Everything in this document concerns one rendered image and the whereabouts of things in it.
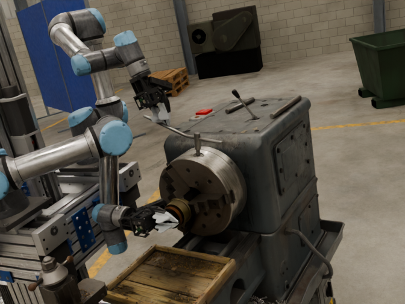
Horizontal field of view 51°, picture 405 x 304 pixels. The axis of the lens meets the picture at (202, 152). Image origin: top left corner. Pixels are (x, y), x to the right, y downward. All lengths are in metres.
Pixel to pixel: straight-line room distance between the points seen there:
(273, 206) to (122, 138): 0.62
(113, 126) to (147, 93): 0.17
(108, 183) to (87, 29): 0.68
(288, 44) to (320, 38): 0.81
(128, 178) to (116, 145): 0.47
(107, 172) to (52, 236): 0.30
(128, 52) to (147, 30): 10.96
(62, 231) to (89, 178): 0.43
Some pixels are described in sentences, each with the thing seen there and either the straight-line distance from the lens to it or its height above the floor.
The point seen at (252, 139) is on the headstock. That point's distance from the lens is 1.56.
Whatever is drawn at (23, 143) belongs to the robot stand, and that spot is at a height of 1.35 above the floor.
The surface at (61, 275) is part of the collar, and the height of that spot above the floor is 1.13.
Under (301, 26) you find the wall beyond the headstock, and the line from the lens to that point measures 11.49.
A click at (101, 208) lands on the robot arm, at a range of 1.61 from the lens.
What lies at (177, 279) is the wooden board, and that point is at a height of 0.89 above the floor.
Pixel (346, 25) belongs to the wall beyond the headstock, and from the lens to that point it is 11.47.
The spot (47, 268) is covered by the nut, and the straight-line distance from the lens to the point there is 1.24.
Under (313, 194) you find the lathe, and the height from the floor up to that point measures 0.80.
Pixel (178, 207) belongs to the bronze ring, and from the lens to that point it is 1.46.
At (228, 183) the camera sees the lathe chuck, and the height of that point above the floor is 1.14.
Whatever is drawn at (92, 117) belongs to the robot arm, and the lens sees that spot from 1.96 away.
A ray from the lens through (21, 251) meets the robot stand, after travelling 1.68.
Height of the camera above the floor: 1.73
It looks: 19 degrees down
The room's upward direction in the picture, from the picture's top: 11 degrees counter-clockwise
